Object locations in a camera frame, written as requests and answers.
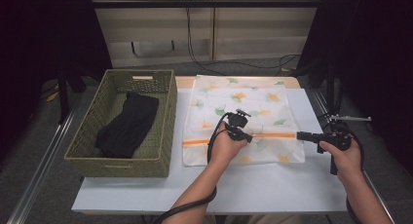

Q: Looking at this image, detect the black wall cable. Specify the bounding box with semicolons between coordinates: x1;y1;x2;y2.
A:
185;6;301;76

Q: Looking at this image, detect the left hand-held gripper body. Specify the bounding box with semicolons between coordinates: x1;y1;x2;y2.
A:
226;109;252;142

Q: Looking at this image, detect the silver metal rail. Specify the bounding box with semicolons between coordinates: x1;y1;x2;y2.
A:
7;98;82;224
311;89;395;224

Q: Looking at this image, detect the light wooden post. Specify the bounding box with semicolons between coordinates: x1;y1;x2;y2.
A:
211;0;218;61

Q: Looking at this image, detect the person's left hand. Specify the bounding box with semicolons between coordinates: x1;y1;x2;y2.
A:
207;121;249;168

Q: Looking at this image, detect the person's right hand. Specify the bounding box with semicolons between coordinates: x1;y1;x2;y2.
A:
319;139;363;185

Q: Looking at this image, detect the black garment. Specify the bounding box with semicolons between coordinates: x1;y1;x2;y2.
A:
94;91;160;160

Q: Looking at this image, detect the black horizontal metal bar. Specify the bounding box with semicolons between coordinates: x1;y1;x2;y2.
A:
92;0;322;9

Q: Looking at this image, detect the green woven basket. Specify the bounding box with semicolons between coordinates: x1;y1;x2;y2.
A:
63;68;178;179

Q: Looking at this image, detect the left hand-held gripper black cable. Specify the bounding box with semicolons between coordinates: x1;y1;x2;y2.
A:
150;112;232;224

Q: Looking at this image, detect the dark curtain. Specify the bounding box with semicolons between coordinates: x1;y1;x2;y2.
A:
0;0;113;167
296;0;413;176

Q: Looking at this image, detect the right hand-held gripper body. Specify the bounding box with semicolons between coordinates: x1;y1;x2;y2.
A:
316;115;372;154

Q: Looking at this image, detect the black metal stand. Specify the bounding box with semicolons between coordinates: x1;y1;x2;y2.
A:
325;59;336;116
57;62;87;125

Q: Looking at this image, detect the leaf print mesh laundry bag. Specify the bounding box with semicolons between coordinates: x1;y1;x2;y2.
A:
182;74;306;168

